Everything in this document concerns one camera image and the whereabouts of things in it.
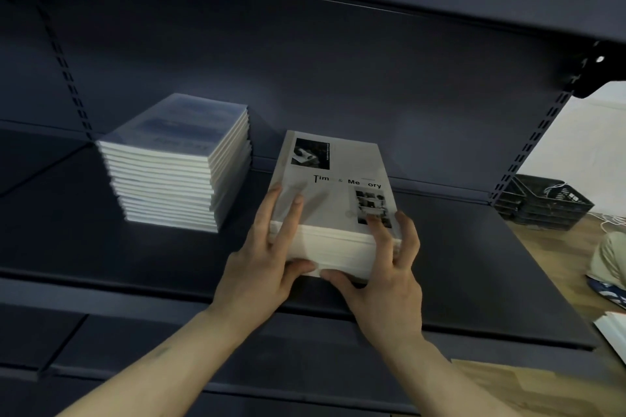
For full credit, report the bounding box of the stack of blue-cover books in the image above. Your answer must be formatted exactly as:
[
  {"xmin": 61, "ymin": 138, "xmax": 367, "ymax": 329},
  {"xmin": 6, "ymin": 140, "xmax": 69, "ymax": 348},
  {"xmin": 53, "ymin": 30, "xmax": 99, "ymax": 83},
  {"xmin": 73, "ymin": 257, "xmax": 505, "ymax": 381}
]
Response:
[{"xmin": 96, "ymin": 93, "xmax": 253, "ymax": 235}]

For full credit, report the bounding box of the blue patterned shoe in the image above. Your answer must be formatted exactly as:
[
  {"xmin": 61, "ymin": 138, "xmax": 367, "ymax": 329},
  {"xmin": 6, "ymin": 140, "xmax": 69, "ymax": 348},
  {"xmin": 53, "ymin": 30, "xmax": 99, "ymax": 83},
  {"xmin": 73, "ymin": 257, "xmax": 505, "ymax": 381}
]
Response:
[{"xmin": 586, "ymin": 276, "xmax": 626, "ymax": 311}]

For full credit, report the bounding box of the person's left forearm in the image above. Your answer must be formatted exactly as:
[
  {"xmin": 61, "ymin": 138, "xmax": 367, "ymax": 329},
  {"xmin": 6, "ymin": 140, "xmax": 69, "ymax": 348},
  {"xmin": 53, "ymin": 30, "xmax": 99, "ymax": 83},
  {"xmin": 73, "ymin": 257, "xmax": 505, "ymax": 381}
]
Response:
[{"xmin": 58, "ymin": 307, "xmax": 256, "ymax": 417}]

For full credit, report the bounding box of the person's right forearm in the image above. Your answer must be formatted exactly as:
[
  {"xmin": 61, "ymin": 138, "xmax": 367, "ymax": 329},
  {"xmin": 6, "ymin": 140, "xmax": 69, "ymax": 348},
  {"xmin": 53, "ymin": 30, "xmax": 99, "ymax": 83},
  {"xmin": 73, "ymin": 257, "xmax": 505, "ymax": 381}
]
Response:
[{"xmin": 379, "ymin": 331, "xmax": 520, "ymax": 417}]

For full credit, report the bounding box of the white book pile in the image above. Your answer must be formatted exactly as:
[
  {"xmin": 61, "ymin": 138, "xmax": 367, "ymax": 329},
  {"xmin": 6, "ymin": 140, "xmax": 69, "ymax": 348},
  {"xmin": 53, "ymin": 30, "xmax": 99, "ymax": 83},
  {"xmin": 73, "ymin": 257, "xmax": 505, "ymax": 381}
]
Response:
[{"xmin": 593, "ymin": 311, "xmax": 626, "ymax": 366}]

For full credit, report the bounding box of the person's right hand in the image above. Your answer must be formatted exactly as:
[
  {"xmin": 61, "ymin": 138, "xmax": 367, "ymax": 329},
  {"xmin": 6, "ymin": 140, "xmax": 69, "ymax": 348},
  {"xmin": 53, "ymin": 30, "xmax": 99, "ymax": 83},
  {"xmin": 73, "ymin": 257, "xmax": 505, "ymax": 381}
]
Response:
[{"xmin": 320, "ymin": 210, "xmax": 425, "ymax": 346}]

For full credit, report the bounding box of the black plastic crate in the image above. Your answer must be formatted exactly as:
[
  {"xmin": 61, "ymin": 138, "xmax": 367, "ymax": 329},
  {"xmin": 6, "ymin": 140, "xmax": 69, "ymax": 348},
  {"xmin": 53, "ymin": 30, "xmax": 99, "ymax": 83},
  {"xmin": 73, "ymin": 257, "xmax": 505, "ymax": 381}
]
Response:
[{"xmin": 494, "ymin": 174, "xmax": 595, "ymax": 233}]

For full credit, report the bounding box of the dark blue shelf back panel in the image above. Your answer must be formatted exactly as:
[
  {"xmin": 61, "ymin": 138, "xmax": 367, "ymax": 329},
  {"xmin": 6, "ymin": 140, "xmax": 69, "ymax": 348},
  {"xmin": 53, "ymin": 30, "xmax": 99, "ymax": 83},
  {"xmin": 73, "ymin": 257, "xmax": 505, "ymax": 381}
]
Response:
[{"xmin": 0, "ymin": 0, "xmax": 578, "ymax": 197}]

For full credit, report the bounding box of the stack of grey photo-cover books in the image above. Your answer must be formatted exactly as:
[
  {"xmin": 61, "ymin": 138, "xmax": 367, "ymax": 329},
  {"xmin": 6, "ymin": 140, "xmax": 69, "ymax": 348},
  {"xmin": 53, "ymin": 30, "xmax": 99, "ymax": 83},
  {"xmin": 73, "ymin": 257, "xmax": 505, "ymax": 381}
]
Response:
[{"xmin": 268, "ymin": 130, "xmax": 404, "ymax": 284}]

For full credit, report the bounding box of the black metal shelf bracket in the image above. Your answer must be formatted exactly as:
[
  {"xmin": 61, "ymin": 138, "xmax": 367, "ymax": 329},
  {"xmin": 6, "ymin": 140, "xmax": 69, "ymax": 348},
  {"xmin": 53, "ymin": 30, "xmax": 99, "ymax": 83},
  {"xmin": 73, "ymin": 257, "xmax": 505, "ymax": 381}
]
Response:
[{"xmin": 571, "ymin": 39, "xmax": 626, "ymax": 101}]

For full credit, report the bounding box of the person's left hand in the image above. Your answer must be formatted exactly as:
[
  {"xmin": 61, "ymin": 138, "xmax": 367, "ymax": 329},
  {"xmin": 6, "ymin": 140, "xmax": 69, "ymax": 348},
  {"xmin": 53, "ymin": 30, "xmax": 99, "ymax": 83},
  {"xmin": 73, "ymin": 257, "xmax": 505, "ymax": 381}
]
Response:
[{"xmin": 208, "ymin": 184, "xmax": 318, "ymax": 334}]

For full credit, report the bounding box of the slotted dark blue shelf upright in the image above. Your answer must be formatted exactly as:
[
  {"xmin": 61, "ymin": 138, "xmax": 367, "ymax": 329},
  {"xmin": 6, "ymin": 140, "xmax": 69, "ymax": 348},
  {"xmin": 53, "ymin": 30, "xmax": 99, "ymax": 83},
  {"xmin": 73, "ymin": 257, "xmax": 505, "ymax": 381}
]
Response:
[
  {"xmin": 14, "ymin": 0, "xmax": 95, "ymax": 143},
  {"xmin": 489, "ymin": 87, "xmax": 574, "ymax": 207}
]

